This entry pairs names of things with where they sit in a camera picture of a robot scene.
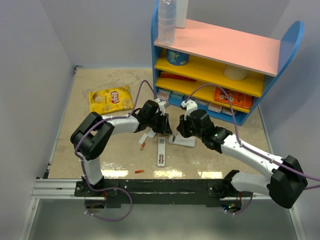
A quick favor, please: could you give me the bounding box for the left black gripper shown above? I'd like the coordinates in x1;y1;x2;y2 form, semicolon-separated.
147;112;173;135

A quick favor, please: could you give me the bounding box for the slim white remote control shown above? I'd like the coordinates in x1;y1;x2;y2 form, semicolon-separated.
157;137;166;167

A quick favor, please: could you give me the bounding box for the wide white remote control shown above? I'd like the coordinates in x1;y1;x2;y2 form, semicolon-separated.
169;134;196;148

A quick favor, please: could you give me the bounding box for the slim white battery cover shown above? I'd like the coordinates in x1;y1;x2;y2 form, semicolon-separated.
138;133;148;145

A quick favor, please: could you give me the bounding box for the red battery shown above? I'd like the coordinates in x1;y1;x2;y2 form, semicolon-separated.
135;169;144;174
140;142;146;151

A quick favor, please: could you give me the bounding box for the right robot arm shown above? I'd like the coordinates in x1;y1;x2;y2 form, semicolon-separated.
176;109;308;209

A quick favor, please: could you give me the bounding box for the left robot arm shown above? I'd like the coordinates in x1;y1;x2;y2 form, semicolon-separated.
70;99;172;196

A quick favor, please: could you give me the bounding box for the tissue pack centre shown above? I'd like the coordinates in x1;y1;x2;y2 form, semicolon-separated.
195;98;210;107

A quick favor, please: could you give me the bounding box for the teal tissue pack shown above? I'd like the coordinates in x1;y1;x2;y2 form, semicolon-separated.
170;91;184;100

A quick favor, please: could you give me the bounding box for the tissue pack far left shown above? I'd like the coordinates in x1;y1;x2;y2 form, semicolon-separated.
156;88;171;101

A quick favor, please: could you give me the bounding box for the tissue pack red label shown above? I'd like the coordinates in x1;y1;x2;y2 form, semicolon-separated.
208;103;223;113

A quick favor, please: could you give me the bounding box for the tissue pack far right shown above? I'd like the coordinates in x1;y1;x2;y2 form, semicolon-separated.
221;107;237;116

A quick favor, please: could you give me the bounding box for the red flat box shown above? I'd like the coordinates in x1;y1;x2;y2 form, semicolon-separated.
160;71;196;82

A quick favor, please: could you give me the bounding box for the orange snack package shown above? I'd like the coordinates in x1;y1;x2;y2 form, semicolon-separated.
214;87;253;110

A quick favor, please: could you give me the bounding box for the yellow Lays chips bag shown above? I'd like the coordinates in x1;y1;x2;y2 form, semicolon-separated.
88;85;133;115

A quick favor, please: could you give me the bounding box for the blue printed can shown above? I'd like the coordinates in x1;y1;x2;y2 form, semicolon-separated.
166;49;190;66

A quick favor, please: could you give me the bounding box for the blue wooden shelf unit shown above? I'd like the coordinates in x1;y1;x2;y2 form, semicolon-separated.
150;8;305;126

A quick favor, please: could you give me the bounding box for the clear plastic water bottle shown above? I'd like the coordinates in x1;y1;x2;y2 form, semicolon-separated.
158;0;177;46

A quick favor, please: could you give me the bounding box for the white bottle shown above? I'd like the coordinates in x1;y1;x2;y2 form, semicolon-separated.
175;0;189;29

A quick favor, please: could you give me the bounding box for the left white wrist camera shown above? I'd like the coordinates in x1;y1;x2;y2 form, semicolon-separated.
154;98;170;116

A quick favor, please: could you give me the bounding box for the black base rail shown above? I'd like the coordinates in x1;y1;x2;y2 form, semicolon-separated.
74;179;251;212

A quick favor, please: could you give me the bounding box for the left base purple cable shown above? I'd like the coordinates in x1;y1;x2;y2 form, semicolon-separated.
84;185;133;223

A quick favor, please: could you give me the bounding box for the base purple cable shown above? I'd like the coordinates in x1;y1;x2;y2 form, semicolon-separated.
84;185;133;223
223;191;254;216

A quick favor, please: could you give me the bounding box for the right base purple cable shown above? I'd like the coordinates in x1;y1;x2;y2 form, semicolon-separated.
223;191;254;216

